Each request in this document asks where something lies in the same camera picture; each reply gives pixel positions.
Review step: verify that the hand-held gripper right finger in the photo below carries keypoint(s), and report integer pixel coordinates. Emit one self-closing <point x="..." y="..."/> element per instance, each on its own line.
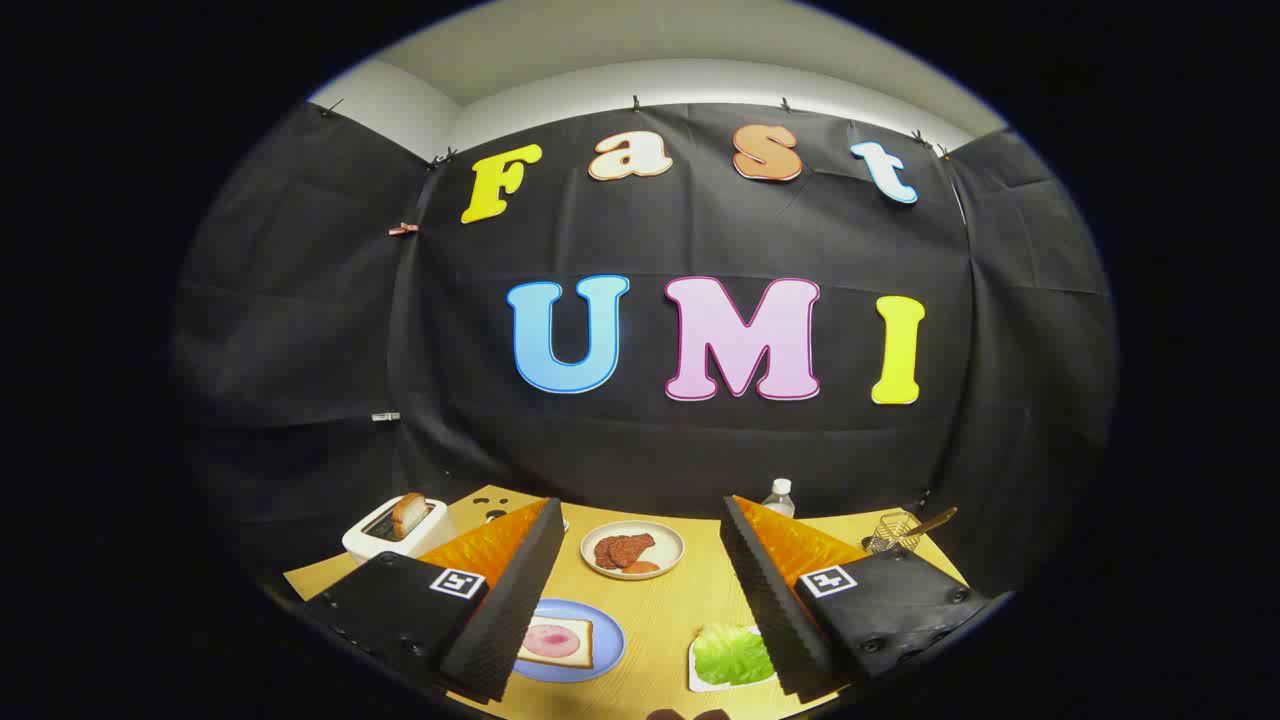
<point x="775" y="620"/>

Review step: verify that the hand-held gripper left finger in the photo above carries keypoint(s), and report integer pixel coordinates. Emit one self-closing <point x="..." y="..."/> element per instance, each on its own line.
<point x="500" y="620"/>

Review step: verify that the green lettuce leaf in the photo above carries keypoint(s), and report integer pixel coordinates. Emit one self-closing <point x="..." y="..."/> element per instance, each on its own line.
<point x="732" y="655"/>

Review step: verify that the toasted bread slice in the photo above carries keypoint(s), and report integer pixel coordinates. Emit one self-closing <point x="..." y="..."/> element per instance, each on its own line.
<point x="408" y="514"/>

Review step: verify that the pink ham slice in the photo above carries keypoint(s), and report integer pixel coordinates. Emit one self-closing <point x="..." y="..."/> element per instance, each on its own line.
<point x="552" y="641"/>

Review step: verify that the white bread slice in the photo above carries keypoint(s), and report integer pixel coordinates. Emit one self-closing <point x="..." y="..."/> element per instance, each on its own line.
<point x="580" y="660"/>

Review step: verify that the white leaf-shaped plate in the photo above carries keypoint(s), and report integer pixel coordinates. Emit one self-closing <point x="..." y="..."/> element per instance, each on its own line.
<point x="698" y="682"/>

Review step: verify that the blue round plate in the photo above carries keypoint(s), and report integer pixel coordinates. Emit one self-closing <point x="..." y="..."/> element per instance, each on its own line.
<point x="606" y="640"/>

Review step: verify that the green label plastic bottle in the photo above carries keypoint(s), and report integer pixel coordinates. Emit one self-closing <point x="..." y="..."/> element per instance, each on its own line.
<point x="779" y="500"/>

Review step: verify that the brown meat patty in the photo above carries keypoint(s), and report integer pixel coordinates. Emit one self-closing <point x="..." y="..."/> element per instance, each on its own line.
<point x="603" y="553"/>
<point x="635" y="547"/>

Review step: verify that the white round plate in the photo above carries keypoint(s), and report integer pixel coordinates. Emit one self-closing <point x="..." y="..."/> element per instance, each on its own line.
<point x="665" y="545"/>

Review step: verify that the red tomato slice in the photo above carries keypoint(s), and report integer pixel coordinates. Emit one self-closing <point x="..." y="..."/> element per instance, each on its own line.
<point x="641" y="567"/>

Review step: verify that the white toaster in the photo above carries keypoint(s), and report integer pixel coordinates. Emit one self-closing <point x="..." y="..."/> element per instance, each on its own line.
<point x="375" y="546"/>

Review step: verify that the brown wooden spoon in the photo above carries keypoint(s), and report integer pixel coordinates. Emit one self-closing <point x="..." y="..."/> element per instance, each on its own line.
<point x="938" y="520"/>

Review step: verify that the black backdrop cloth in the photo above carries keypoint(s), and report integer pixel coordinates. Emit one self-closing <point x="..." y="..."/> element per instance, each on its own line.
<point x="300" y="330"/>

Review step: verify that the pink clip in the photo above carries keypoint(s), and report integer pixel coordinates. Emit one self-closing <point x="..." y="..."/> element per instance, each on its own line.
<point x="403" y="229"/>

